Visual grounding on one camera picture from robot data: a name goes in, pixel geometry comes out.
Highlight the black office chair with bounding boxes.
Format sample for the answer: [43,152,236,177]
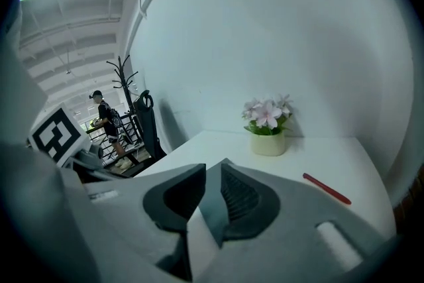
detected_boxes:
[132,89,168,164]

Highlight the red pen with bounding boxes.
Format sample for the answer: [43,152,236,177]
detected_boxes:
[302,172,352,205]

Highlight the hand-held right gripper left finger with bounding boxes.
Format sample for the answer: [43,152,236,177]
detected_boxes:
[82,162,208,282]

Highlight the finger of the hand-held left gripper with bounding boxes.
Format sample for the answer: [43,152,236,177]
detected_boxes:
[72,160,133,183]

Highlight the pink flowers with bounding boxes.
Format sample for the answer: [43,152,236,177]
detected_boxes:
[241,94,294,157]

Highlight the black railing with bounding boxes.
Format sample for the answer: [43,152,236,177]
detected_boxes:
[84,111,146,170]

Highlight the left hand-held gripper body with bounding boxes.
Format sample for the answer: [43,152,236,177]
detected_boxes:
[29,102,103,167]

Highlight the white table top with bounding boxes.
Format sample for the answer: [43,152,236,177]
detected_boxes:
[132,130,398,239]

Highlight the black coat rack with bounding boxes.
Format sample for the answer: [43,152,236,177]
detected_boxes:
[105,55,146,156]

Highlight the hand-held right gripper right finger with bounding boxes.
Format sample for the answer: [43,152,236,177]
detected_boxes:
[188,157,397,283]

